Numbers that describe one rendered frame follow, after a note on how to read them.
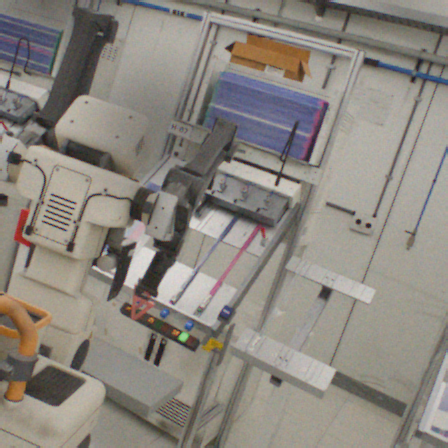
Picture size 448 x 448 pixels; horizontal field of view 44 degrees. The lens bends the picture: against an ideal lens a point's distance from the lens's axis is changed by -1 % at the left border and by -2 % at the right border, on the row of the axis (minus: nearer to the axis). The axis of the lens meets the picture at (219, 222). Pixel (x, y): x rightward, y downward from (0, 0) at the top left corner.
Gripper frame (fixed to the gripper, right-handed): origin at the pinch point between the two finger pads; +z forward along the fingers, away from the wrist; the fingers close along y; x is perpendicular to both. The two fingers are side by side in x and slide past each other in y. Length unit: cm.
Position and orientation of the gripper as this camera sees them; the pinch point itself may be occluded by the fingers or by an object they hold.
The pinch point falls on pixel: (134, 311)
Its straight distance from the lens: 174.2
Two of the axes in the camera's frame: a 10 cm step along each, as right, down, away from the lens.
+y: 1.3, 1.4, -9.8
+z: -4.7, 8.8, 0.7
